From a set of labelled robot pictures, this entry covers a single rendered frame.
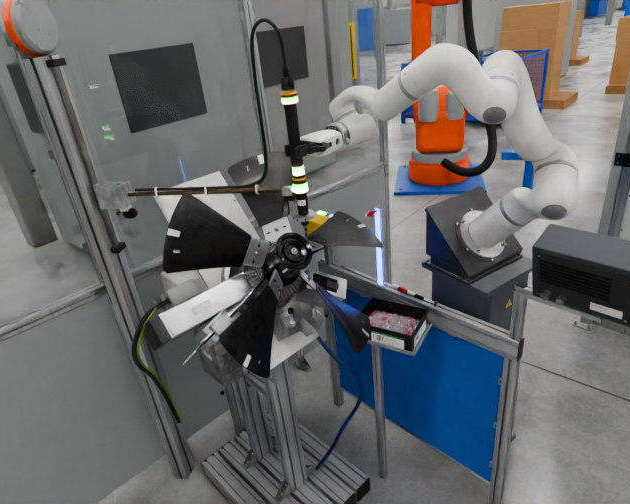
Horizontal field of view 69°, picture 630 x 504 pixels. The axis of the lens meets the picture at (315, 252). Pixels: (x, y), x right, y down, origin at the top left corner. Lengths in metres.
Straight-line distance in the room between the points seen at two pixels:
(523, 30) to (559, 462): 7.67
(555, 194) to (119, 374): 1.74
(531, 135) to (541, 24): 7.72
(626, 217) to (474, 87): 1.79
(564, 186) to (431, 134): 3.70
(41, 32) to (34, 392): 1.22
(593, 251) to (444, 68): 0.58
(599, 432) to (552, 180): 1.44
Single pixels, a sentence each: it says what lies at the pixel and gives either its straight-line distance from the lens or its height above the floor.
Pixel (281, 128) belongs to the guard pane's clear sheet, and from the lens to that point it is 2.24.
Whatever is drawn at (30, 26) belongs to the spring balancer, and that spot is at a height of 1.88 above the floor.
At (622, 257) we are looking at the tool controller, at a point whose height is 1.24.
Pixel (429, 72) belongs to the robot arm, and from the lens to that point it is 1.27.
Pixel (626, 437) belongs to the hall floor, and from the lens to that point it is 2.63.
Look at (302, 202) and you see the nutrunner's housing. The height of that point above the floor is 1.34.
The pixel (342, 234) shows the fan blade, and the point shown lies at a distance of 1.51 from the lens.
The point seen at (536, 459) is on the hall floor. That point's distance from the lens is 2.42.
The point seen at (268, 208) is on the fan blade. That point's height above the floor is 1.31.
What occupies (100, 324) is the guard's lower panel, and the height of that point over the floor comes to 0.85.
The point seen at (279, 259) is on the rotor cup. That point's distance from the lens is 1.31.
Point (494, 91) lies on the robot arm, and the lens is 1.22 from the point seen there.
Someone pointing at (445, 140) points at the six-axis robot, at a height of 0.52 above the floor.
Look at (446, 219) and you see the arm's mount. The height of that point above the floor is 1.12.
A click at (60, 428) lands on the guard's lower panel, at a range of 2.15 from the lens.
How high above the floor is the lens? 1.83
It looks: 27 degrees down
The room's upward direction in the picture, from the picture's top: 7 degrees counter-clockwise
